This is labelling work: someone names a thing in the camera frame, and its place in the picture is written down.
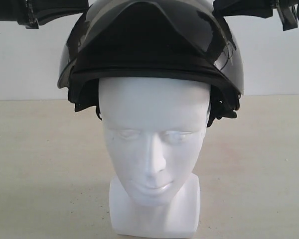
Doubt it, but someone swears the black helmet with tinted visor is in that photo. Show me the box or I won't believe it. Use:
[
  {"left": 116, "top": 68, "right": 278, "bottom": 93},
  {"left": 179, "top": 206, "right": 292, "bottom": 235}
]
[{"left": 57, "top": 0, "right": 244, "bottom": 126}]

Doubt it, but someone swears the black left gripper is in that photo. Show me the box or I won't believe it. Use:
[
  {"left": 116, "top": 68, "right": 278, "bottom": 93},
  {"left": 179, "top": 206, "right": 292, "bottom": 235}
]
[{"left": 0, "top": 0, "right": 89, "bottom": 29}]

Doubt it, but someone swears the white mannequin head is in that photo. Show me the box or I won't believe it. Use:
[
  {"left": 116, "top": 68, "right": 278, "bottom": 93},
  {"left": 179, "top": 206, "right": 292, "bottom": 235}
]
[{"left": 99, "top": 77, "right": 211, "bottom": 239}]

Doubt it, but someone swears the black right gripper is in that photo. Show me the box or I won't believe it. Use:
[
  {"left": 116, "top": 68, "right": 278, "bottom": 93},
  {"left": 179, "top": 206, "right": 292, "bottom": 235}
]
[{"left": 213, "top": 0, "right": 299, "bottom": 31}]

